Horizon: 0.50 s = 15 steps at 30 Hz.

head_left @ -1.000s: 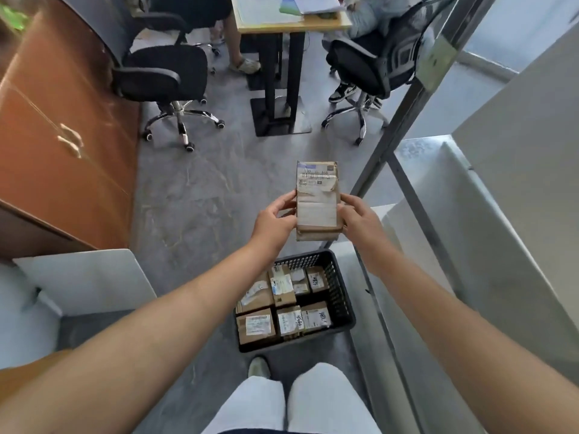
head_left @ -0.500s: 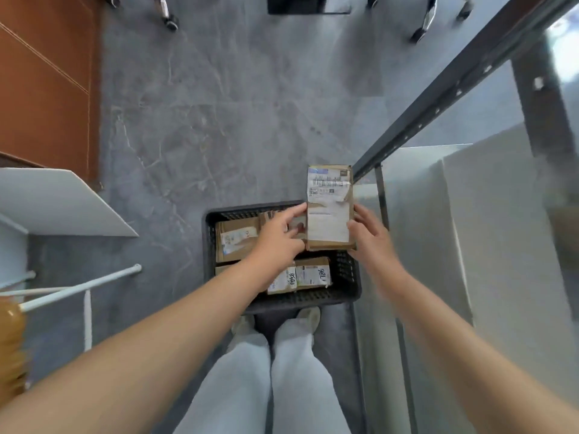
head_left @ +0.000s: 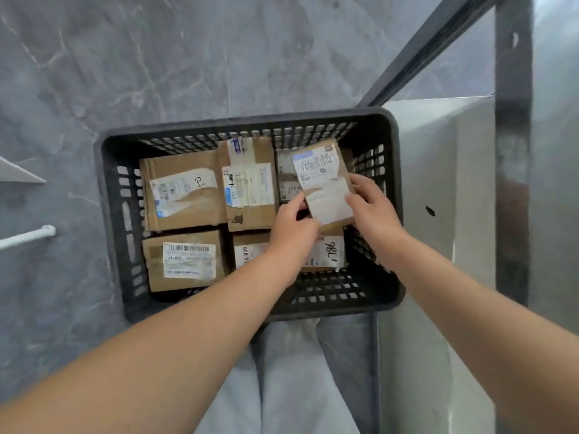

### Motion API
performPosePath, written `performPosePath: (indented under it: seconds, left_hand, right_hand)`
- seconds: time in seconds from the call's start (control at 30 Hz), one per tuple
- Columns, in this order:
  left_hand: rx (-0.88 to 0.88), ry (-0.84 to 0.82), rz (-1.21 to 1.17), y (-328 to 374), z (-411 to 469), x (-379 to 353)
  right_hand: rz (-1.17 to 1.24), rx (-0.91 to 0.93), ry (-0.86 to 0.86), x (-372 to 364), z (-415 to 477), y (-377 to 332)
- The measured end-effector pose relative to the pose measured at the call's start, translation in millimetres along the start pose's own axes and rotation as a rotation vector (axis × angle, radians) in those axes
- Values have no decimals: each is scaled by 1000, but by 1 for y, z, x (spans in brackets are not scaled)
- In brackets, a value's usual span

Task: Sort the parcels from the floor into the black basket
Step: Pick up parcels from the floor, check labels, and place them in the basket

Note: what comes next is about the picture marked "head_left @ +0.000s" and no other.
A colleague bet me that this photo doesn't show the person's right hand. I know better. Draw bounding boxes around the person's right hand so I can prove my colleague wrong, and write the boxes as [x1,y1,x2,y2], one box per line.
[344,174,408,267]

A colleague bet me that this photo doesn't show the person's left hand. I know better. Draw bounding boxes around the person's left hand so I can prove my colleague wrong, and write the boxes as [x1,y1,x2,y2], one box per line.
[267,192,322,285]

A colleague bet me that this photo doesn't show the cardboard parcel marked 786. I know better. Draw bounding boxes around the cardboard parcel marked 786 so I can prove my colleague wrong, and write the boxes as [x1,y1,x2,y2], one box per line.
[300,225,348,273]

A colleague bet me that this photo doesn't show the small red-printed parcel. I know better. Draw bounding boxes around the small red-printed parcel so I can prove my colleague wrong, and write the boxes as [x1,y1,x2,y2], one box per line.
[291,139,356,236]

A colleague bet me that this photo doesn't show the tall narrow cardboard parcel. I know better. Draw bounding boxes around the tall narrow cardboard parcel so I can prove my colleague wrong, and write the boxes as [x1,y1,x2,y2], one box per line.
[217,136,279,233]

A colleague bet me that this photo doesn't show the large parcel torn label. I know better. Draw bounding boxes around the large parcel torn label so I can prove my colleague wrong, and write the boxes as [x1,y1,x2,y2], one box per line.
[139,151,227,233]

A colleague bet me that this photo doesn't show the black plastic basket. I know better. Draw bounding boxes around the black plastic basket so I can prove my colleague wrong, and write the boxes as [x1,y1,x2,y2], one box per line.
[93,107,407,324]

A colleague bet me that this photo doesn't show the person's right forearm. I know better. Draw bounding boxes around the person's right forearm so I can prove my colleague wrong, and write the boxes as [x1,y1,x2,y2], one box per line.
[384,230,579,434]

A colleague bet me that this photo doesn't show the person's left forearm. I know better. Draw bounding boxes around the person's left forearm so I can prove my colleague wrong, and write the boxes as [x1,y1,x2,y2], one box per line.
[0,248,299,434]

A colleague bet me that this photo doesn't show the person's white trousers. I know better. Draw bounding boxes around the person's white trousers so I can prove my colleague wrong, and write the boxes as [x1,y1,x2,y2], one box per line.
[194,317,362,434]

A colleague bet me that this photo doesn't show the grey metal shelf rack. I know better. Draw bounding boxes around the grey metal shelf rack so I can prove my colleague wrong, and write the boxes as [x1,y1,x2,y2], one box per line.
[358,0,579,434]

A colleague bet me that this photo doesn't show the white flat board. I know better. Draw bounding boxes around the white flat board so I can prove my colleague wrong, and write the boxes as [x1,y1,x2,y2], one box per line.
[0,156,47,184]

